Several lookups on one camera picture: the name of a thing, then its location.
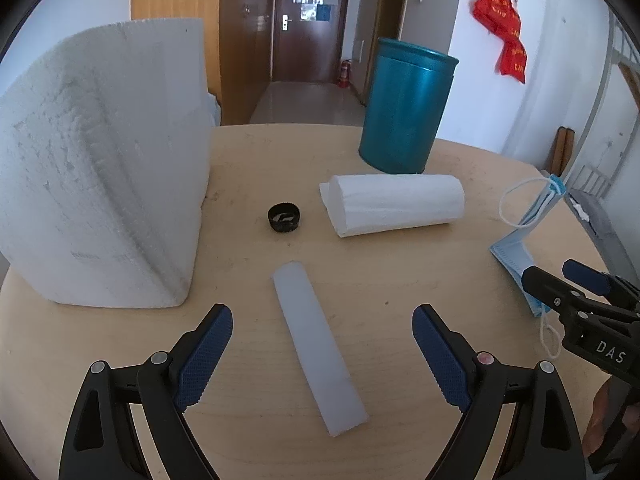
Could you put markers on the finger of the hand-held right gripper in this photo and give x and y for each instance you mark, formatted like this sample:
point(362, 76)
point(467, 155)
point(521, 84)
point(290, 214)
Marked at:
point(550, 290)
point(587, 276)

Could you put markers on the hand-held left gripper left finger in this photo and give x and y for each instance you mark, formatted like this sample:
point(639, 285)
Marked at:
point(202, 360)

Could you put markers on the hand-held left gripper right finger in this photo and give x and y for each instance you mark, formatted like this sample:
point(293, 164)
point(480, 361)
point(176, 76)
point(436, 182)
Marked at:
point(442, 355)

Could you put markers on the blue face mask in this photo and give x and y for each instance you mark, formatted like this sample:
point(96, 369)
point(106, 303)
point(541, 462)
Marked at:
point(515, 255)

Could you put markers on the white foam strip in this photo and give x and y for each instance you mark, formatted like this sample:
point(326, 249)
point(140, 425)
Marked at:
point(315, 340)

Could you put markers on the white paper towel roll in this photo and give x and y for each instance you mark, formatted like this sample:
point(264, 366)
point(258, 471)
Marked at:
point(395, 202)

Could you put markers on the white foam box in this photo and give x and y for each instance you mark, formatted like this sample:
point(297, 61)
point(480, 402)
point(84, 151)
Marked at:
point(100, 170)

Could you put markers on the person's right hand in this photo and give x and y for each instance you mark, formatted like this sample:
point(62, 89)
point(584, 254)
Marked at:
point(602, 410)

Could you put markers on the grey bunk bedding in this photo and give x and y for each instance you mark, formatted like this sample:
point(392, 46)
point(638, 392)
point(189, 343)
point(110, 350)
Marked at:
point(592, 215)

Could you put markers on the leaning wooden boards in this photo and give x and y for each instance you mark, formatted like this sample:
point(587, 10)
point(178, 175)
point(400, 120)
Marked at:
point(562, 155)

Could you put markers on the black bottle cap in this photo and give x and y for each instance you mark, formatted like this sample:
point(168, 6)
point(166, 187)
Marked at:
point(284, 217)

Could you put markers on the metal bunk bed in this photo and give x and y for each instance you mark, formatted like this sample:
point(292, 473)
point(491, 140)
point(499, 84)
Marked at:
point(600, 100)

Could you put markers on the red plastic bag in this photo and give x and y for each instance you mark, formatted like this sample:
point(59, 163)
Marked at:
point(497, 12)
point(512, 60)

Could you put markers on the teal metal canister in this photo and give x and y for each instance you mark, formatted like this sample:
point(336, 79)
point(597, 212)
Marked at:
point(405, 105)

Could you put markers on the light blue cloth bundle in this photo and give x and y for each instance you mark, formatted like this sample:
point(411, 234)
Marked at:
point(214, 110)

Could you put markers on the red fire extinguisher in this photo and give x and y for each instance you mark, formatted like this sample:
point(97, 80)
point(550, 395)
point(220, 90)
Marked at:
point(345, 72)

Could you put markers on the brown side door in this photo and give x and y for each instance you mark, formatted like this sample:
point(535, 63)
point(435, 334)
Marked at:
point(390, 10)

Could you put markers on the dark brown entrance door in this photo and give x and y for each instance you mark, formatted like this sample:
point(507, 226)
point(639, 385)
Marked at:
point(310, 40)

